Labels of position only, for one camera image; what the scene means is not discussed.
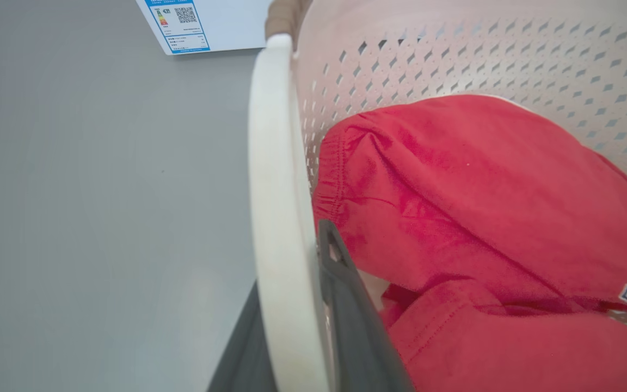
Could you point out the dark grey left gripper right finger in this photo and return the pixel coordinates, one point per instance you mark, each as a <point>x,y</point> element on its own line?
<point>357,332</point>

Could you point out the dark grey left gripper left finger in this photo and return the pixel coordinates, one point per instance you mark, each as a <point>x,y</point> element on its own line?
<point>245,354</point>

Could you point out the white perforated plastic laundry basket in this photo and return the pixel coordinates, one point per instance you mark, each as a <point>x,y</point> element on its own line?
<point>278,218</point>

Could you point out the red garment with white lettering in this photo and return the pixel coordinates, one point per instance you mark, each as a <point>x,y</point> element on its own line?
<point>482,245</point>

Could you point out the white washing machine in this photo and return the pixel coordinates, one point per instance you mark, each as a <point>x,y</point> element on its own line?
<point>221,24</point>

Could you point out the blue energy label sticker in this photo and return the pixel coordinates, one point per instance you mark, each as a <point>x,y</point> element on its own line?
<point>179,25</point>

